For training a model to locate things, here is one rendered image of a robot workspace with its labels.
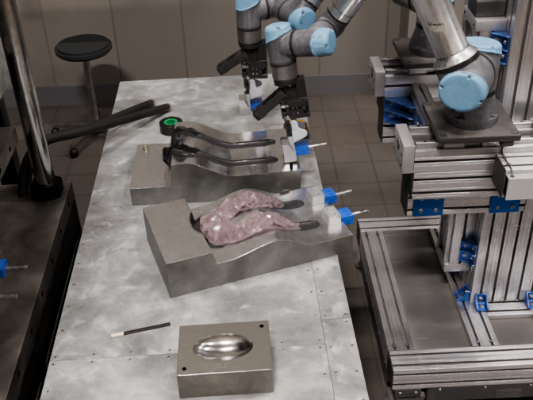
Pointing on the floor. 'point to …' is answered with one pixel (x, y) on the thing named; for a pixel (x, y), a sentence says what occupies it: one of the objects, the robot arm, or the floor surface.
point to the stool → (90, 51)
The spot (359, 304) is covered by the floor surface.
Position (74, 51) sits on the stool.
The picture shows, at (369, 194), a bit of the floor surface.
